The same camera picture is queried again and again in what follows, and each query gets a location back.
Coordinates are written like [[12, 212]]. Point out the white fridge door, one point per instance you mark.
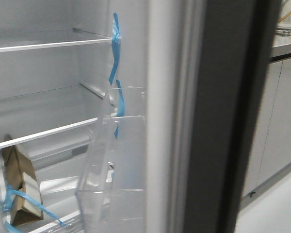
[[206, 73]]

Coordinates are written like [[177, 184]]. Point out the upper clear door bin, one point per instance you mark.
[[117, 157]]

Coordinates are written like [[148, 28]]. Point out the clear door bin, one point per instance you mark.
[[117, 157], [119, 211]]

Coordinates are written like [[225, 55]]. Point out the lower clear door bin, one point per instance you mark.
[[119, 211]]

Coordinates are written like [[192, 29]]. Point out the lower glass fridge shelf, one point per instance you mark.
[[57, 173]]

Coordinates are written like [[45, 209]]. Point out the glass fridge shelf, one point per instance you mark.
[[57, 173], [32, 116], [49, 39]]

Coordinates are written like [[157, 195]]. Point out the middle glass fridge shelf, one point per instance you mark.
[[32, 116]]

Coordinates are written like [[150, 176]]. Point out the top glass fridge shelf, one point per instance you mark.
[[49, 39]]

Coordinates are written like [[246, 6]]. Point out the middle blue tape strip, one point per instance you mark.
[[121, 104]]

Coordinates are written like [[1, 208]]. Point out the blue tape strip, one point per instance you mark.
[[6, 193], [116, 47], [121, 104]]

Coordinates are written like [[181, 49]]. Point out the top blue tape strip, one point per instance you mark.
[[116, 47]]

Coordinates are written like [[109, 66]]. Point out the grey kitchen counter cabinet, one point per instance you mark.
[[270, 156]]

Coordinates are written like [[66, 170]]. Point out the brown cardboard box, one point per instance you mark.
[[21, 177]]

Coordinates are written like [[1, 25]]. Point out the left blue tape strip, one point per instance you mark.
[[6, 193]]

